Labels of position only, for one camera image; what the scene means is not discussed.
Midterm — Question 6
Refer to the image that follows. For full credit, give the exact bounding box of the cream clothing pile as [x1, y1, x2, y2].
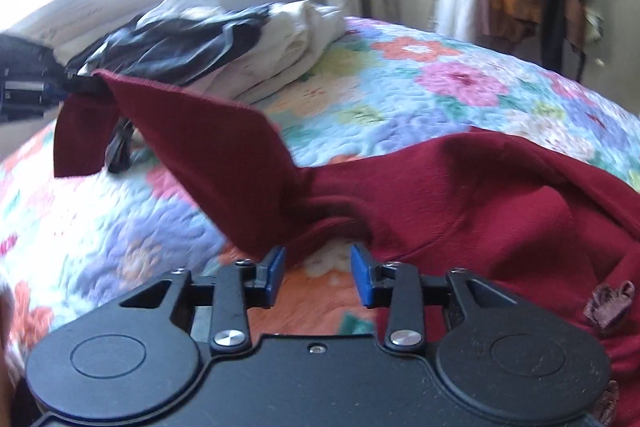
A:
[54, 0, 347, 106]

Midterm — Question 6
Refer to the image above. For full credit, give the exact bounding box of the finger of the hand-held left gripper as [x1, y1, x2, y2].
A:
[62, 68, 105, 98]

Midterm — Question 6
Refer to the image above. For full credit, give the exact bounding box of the brown cloth bow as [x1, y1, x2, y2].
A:
[583, 280, 636, 334]

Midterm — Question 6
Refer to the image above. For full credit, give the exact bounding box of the brown hanging garment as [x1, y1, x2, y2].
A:
[565, 0, 589, 54]

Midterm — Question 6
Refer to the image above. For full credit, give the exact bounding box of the floral quilted bedspread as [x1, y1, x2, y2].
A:
[0, 17, 640, 358]

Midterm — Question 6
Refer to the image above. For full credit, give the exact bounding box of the black shiny garment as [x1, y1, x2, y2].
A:
[65, 4, 282, 174]

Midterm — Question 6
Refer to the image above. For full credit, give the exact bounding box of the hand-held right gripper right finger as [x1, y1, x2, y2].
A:
[350, 244, 502, 351]

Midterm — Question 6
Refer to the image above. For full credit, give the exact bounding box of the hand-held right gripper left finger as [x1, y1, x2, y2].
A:
[119, 245, 288, 356]

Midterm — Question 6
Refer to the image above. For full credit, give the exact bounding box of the dark red knit garment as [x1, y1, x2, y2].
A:
[52, 69, 640, 427]

